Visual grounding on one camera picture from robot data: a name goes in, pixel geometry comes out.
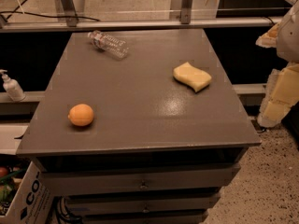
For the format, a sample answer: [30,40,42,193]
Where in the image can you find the clear plastic water bottle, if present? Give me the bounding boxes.
[88,30,129,59]

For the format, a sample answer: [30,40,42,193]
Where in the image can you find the metal railing frame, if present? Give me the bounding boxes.
[0,0,299,34]

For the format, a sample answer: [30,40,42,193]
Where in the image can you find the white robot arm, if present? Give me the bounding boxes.
[256,1,299,128]

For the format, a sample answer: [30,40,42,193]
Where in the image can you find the yellow wavy sponge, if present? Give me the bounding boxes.
[173,63,212,92]

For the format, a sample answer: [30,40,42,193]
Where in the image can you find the white pump dispenser bottle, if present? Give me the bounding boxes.
[0,69,25,102]

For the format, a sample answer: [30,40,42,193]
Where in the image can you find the black cable on floor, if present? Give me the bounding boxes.
[0,0,101,22]

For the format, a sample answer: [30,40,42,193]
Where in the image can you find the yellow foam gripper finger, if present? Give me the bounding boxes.
[255,23,279,49]
[257,63,299,128]

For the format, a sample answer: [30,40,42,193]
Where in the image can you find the black cables under cabinet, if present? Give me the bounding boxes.
[53,197,82,224]

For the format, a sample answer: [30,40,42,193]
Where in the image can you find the grey drawer cabinet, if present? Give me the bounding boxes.
[18,29,260,224]

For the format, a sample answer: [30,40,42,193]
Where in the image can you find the white cardboard box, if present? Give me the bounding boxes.
[0,162,53,224]

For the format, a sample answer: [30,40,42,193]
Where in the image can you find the orange fruit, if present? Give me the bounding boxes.
[68,104,94,127]

